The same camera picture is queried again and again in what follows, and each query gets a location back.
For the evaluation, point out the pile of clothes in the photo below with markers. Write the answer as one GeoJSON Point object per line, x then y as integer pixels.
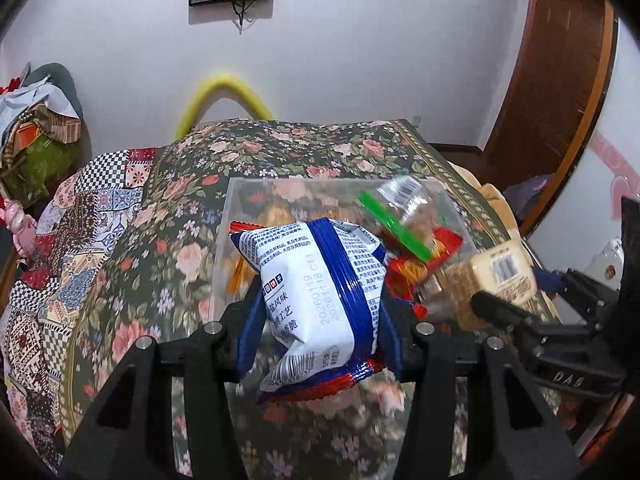
{"type": "Point", "coordinates": [45, 125]}

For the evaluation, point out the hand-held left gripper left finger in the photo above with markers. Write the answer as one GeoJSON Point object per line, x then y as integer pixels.
{"type": "Point", "coordinates": [250, 330]}

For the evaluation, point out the yellow foam tube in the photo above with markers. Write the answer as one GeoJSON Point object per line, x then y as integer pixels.
{"type": "Point", "coordinates": [220, 82]}

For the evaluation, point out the blue and white snack packet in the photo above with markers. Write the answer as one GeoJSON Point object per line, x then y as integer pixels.
{"type": "Point", "coordinates": [320, 300]}

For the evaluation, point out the patchwork checkered blanket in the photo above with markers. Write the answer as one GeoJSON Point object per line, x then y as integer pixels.
{"type": "Point", "coordinates": [100, 195]}

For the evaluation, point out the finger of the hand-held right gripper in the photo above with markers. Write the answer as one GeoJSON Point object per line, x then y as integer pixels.
{"type": "Point", "coordinates": [550, 280]}
{"type": "Point", "coordinates": [505, 310]}

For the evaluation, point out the clear plastic container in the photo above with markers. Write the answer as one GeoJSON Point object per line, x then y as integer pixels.
{"type": "Point", "coordinates": [235, 200]}

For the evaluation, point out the dark blue cloth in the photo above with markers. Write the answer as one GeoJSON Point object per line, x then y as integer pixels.
{"type": "Point", "coordinates": [530, 195]}

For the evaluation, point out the wooden door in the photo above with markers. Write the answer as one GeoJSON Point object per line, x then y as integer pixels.
{"type": "Point", "coordinates": [555, 85]}

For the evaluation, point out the clear bag of orange snacks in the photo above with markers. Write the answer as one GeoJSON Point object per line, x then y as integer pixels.
{"type": "Point", "coordinates": [240, 275]}

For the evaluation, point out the red snack packet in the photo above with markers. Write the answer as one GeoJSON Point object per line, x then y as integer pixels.
{"type": "Point", "coordinates": [445, 242]}

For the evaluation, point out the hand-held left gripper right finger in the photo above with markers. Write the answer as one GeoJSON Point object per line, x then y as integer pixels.
{"type": "Point", "coordinates": [390, 335]}

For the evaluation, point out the clear bag with green strip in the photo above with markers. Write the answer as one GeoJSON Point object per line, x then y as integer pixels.
{"type": "Point", "coordinates": [405, 195]}

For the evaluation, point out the pink toy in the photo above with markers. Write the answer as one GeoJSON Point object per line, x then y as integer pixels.
{"type": "Point", "coordinates": [20, 222]}

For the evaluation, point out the floral blanket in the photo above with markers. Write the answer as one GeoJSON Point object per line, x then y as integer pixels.
{"type": "Point", "coordinates": [165, 260]}

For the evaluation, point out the beige cracker packet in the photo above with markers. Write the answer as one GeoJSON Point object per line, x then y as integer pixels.
{"type": "Point", "coordinates": [500, 270]}

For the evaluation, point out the beige quilt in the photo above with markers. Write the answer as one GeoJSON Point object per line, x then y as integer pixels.
{"type": "Point", "coordinates": [492, 200]}

